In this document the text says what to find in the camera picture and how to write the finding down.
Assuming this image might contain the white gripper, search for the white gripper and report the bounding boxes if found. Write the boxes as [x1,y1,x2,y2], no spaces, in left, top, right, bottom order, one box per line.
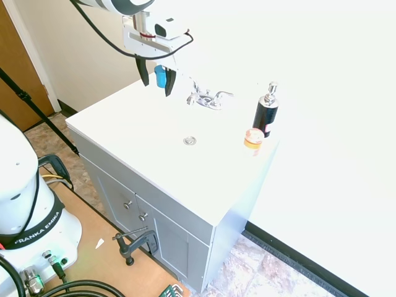
[122,15,179,98]

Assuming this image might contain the black clamp behind robot base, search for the black clamp behind robot base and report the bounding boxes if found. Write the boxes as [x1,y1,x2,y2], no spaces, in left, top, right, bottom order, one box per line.
[37,154,75,190]

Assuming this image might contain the small blue container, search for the small blue container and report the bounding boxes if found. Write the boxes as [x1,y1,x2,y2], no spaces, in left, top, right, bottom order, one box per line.
[154,64,168,89]

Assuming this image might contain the chrome faucet spout and base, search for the chrome faucet spout and base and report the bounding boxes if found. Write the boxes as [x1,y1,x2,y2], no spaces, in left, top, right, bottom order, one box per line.
[186,89,224,111]

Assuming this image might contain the grey vanity cabinet white top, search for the grey vanity cabinet white top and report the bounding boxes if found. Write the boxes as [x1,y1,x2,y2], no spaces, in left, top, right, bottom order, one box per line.
[65,70,282,294]

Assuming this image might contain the black soap dispenser chrome pump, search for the black soap dispenser chrome pump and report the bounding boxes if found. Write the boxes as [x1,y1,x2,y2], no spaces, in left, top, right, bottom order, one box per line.
[251,81,280,139]

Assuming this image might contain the orange jar with clear lid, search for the orange jar with clear lid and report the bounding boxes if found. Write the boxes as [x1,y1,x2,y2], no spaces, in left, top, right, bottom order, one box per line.
[243,127,265,157]

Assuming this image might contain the brown wooden door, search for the brown wooden door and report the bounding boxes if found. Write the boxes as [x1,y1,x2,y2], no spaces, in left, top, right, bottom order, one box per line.
[0,0,56,133]

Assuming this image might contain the black C-clamp with screw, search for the black C-clamp with screw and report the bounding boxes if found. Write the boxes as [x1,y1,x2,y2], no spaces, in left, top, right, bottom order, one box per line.
[111,225,160,267]

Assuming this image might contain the green hex key set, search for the green hex key set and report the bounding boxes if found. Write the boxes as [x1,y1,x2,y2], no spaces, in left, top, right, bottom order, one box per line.
[158,283,184,297]

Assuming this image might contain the black baseboard strip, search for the black baseboard strip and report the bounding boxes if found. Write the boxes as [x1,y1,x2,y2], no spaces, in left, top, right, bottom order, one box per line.
[242,220,369,297]

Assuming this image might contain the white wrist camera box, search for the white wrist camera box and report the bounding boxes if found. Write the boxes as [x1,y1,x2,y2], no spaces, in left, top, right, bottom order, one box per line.
[153,16,191,40]

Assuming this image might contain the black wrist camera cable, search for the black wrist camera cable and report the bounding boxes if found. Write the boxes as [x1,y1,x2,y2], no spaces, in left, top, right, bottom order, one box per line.
[69,0,195,59]

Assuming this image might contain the long chrome faucet lever handle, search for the long chrome faucet lever handle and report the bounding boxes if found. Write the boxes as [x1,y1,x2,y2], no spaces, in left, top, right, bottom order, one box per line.
[213,90,235,105]

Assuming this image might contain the black camera stand leg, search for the black camera stand leg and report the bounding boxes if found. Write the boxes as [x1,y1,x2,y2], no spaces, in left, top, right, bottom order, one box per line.
[0,67,80,157]

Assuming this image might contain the white door frame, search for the white door frame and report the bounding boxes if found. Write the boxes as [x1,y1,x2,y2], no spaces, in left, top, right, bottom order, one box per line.
[2,0,62,113]

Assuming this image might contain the thick black base cables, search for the thick black base cables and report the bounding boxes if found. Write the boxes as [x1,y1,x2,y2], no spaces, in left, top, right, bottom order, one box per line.
[0,256,125,297]

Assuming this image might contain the silver base cable connector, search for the silver base cable connector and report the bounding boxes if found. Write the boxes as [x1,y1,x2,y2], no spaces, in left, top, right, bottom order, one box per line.
[19,267,45,295]

